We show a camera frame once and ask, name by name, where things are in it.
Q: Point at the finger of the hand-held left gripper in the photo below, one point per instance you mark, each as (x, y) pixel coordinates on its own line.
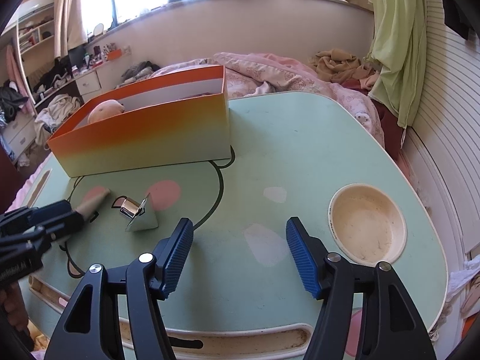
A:
(41, 212)
(63, 227)

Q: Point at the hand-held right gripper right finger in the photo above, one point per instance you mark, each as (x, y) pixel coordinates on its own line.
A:
(303, 258)

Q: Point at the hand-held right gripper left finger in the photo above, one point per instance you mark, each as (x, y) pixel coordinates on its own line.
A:
(178, 258)

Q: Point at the beige cosmetic tube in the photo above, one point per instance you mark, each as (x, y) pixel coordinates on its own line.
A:
(93, 200)

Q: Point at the peach round toy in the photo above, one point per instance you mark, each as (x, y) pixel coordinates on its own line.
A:
(105, 110)

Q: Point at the orange gradient cardboard box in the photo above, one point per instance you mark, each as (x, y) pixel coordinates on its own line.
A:
(150, 138)

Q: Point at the mint green cartoon desktop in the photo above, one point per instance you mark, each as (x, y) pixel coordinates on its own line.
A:
(300, 138)

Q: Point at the person's left hand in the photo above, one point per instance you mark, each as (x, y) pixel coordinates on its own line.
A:
(13, 307)

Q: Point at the dark red wooden footboard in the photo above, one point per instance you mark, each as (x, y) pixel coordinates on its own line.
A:
(7, 180)

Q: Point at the white drawer cabinet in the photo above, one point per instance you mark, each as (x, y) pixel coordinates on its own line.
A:
(18, 135)

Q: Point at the white clothes pile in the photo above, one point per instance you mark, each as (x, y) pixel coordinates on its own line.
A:
(60, 108)

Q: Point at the black clothing pile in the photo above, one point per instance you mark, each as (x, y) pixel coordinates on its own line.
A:
(52, 75)

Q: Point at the white dresser with drawers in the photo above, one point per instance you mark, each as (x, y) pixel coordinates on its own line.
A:
(88, 82)

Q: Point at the pink hanging towel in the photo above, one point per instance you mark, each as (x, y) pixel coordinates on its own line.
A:
(13, 67)

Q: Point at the dark red bedsheet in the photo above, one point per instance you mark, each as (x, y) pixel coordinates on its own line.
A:
(390, 127)

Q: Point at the black monitor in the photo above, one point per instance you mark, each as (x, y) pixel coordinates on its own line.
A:
(77, 58)

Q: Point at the white crumpled cloth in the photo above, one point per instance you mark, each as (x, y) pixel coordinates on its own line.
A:
(463, 275)

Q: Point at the grey clothes pile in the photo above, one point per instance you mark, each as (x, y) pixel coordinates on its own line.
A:
(140, 70)

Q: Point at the small orange organiser box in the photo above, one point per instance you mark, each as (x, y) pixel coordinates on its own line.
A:
(114, 54)

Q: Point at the orange plastic item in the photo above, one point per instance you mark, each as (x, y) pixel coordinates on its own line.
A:
(468, 322)

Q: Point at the white shelf unit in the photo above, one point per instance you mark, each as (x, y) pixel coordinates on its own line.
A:
(35, 33)

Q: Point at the pink floral quilt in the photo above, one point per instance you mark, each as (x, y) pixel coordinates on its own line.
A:
(285, 71)

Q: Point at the small round mirror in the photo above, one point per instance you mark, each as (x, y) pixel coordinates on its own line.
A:
(98, 29)

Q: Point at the tan crumpled clothing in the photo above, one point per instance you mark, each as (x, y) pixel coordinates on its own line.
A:
(337, 63)

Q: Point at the white slatted panel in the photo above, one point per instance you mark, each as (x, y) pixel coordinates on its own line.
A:
(450, 120)

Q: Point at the light green hanging cloth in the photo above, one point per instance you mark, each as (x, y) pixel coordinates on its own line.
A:
(401, 45)

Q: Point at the black hanging garment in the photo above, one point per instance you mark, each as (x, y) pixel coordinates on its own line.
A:
(455, 7)

